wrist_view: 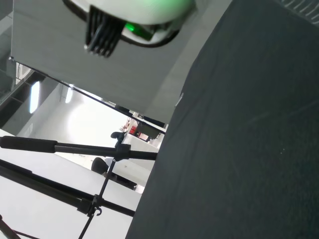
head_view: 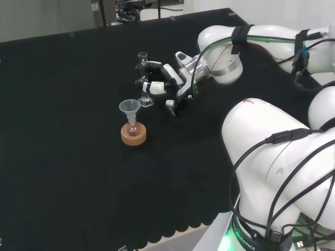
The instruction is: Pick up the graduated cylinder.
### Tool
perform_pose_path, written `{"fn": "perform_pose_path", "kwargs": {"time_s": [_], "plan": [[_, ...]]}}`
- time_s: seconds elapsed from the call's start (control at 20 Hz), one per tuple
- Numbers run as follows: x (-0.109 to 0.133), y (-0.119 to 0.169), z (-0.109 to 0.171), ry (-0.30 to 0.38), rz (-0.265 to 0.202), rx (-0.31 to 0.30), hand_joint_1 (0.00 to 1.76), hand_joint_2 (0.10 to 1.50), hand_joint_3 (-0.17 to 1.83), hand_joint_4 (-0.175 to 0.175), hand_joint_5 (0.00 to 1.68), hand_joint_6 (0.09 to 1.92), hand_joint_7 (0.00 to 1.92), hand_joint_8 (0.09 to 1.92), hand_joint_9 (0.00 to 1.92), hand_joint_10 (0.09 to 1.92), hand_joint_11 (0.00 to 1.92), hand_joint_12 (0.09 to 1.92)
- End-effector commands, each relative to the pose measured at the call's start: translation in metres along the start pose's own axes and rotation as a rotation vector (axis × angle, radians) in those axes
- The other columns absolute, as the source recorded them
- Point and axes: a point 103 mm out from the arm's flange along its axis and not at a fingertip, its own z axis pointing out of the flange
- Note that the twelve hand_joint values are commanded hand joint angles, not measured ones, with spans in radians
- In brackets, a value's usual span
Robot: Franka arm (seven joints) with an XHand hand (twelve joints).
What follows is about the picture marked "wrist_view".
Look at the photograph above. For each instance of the person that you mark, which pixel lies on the person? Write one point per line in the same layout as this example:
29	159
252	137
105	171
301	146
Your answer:
98	165

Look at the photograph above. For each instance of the black bench cloth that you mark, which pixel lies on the black bench cloth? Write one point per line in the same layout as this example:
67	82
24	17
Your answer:
236	124

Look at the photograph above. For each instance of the large black tripod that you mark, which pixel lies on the large black tripod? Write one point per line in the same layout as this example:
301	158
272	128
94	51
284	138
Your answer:
74	149

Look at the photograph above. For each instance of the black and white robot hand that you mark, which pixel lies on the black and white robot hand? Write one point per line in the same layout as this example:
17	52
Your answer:
149	12

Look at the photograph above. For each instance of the clear cloth clip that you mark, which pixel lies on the clear cloth clip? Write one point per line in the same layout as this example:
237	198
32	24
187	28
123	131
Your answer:
180	98

